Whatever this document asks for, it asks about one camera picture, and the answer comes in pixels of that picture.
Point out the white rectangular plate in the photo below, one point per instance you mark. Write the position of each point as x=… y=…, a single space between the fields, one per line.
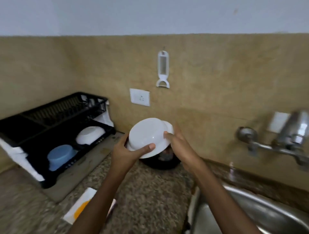
x=80 y=205

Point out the black oval tray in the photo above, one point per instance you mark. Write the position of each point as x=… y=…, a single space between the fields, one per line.
x=159 y=165

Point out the person's left forearm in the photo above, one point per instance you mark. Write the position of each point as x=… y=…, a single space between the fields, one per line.
x=96 y=205

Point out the stainless steel sink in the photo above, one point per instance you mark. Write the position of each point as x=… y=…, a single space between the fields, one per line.
x=265 y=217

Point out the steel wool scrubber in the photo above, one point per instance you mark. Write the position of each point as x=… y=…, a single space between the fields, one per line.
x=166 y=155

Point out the person's right forearm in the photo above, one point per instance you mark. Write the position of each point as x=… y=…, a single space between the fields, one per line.
x=224 y=207

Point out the white switch plate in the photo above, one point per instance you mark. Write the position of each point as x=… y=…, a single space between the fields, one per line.
x=277 y=121

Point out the chrome wall faucet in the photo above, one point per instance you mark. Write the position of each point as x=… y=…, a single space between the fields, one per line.
x=292 y=135

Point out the white scalloped bowl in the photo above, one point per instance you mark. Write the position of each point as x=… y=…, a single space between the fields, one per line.
x=90 y=135

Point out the white grater peeler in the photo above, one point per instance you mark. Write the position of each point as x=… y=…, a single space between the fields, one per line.
x=163 y=67

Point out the black plastic dish rack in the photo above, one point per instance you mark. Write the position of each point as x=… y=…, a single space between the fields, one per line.
x=14 y=130

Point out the white plastic sheet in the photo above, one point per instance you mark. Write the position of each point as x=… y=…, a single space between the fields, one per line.
x=21 y=160

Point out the white perforated plastic tray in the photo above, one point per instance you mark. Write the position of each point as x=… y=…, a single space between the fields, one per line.
x=105 y=119

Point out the person's left hand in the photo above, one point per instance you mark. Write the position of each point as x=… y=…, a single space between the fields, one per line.
x=125 y=159

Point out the yellow rimmed round plate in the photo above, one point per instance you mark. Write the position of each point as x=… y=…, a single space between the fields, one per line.
x=147 y=132

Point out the white wall socket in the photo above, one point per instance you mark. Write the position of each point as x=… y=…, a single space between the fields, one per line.
x=139 y=97

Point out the grey drain mat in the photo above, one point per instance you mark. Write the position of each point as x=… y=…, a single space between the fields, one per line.
x=82 y=173

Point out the person's right hand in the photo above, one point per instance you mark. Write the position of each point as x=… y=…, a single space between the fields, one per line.
x=184 y=149

